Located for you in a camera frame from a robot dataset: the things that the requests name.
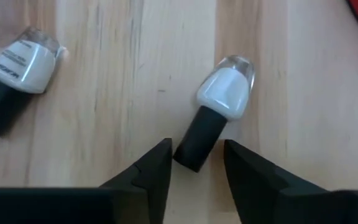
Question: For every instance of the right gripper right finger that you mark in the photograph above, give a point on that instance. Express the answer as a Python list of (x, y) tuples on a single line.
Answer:
[(253, 186)]

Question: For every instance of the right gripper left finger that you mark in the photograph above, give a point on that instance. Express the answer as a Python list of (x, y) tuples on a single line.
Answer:
[(149, 180)]

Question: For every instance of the white nail polish bottle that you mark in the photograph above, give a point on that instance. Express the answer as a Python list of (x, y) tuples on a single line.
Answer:
[(222, 93), (23, 68)]

